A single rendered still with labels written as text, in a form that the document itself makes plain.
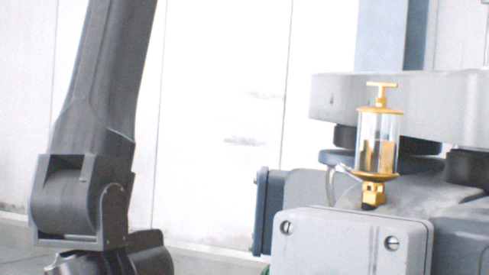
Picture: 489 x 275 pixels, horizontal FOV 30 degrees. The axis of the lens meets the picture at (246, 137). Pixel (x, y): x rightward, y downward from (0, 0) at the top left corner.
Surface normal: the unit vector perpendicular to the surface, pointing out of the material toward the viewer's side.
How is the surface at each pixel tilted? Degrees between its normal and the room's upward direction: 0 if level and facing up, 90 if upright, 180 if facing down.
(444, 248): 90
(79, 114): 71
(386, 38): 90
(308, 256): 90
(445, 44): 90
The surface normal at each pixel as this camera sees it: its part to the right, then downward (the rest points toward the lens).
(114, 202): 0.86, -0.01
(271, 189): -0.04, 0.05
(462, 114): -0.96, -0.06
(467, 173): -0.79, -0.03
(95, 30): -0.49, -0.32
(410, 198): -0.11, -0.91
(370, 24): -0.47, 0.01
